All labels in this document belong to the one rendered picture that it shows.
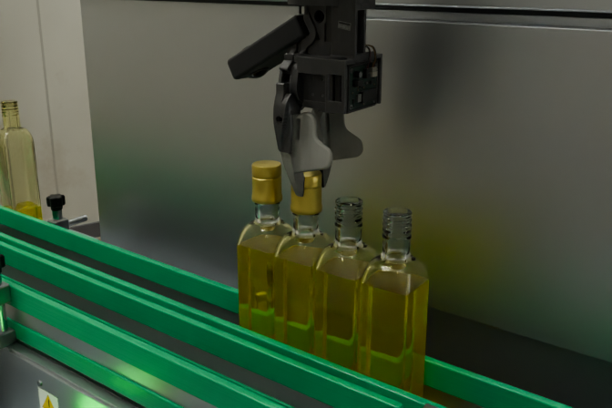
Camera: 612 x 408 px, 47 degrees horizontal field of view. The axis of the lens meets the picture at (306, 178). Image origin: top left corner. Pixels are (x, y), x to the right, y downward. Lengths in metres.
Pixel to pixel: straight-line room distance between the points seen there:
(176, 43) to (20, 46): 2.60
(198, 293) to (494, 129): 0.47
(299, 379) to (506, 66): 0.40
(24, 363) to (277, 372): 0.38
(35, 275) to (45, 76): 2.63
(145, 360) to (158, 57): 0.49
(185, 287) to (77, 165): 2.84
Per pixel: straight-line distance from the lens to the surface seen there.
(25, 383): 1.06
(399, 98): 0.83
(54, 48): 3.71
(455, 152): 0.81
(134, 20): 1.17
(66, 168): 3.82
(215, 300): 0.99
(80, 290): 1.05
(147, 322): 0.95
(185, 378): 0.81
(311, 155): 0.73
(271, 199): 0.81
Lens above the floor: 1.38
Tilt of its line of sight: 17 degrees down
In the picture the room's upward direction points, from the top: straight up
